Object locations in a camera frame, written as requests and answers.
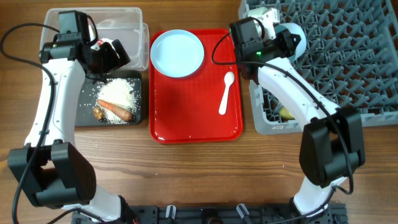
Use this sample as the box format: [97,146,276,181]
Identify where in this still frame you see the white rice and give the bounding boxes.
[79,77,141,125]

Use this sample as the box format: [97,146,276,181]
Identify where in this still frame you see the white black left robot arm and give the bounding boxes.
[7,10,140,223]

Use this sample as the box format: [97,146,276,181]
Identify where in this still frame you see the red serving tray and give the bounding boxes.
[149,29,243,144]

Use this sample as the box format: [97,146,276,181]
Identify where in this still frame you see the clear plastic bin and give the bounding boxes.
[39,7,149,76]

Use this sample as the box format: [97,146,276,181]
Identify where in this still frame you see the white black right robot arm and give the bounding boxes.
[229,17,365,218]

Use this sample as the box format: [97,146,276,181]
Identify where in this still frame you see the orange carrot piece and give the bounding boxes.
[97,100,132,122]

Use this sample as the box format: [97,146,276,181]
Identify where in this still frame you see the grey dishwasher rack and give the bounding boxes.
[238,0,397,127]

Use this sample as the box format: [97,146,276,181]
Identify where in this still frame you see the black plastic tray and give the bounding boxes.
[74,70,144,127]

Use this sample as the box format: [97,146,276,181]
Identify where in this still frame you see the white plastic spoon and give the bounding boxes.
[218,72,234,115]

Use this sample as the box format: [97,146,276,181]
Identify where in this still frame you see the brown food scrap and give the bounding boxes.
[93,106,105,121]

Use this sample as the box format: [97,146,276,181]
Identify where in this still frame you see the yellow plastic cup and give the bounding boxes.
[279,106,295,120]

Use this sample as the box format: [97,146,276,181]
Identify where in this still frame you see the small light blue bowl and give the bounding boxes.
[274,22,307,63]

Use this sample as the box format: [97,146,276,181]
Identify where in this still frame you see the large light blue plate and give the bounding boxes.
[150,29,205,78]

